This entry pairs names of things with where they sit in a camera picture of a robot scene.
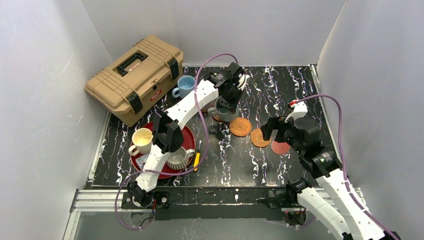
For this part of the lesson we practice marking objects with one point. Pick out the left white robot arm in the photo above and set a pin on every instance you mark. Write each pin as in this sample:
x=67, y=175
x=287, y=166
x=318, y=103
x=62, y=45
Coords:
x=167, y=137

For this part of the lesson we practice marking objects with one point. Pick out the dark grey mug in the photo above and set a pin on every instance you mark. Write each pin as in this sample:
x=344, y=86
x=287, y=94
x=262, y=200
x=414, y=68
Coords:
x=224, y=114

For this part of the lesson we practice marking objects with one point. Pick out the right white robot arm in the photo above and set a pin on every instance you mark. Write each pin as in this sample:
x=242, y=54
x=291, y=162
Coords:
x=348, y=218

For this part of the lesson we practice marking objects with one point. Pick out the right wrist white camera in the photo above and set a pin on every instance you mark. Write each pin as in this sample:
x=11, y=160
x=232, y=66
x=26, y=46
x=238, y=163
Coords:
x=299, y=110

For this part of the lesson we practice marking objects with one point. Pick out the tan plastic toolbox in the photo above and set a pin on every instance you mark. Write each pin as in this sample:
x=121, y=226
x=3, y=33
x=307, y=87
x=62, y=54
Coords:
x=132, y=85

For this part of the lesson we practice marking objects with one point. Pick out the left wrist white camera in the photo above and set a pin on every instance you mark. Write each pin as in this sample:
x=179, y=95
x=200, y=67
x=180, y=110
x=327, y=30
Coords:
x=243, y=81

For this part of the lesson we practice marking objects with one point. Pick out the light blue mug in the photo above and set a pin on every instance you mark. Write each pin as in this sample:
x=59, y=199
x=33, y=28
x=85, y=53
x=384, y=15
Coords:
x=185, y=85

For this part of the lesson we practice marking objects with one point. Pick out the cream yellow mug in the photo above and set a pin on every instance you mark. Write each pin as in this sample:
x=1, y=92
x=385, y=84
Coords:
x=141, y=142

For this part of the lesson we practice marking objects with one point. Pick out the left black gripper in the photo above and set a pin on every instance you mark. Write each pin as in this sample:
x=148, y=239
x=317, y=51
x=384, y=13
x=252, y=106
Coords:
x=226, y=102

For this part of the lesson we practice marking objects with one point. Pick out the wrist white camera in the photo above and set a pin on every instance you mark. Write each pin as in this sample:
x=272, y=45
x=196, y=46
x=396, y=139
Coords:
x=299, y=110
x=243, y=81

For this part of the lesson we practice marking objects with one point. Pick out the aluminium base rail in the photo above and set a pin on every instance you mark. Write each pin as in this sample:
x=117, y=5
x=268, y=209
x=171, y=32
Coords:
x=187, y=202

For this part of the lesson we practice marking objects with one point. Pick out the red round tray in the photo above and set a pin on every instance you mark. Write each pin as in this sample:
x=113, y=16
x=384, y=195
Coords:
x=189, y=143

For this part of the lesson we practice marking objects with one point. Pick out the yellow handled screwdriver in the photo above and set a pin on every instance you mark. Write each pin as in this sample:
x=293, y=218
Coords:
x=197, y=157

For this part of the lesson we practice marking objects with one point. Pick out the red apple coaster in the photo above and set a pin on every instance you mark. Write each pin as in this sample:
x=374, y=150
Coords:
x=280, y=148

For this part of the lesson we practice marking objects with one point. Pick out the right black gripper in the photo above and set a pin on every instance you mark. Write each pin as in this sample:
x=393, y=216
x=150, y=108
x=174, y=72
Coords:
x=274, y=125

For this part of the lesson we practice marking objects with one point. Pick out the ribbed beige mug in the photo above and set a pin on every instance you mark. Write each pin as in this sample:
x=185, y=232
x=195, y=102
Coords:
x=179, y=159

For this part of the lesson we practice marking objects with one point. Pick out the woven rattan coaster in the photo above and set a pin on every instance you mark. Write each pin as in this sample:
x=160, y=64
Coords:
x=256, y=137
x=240, y=127

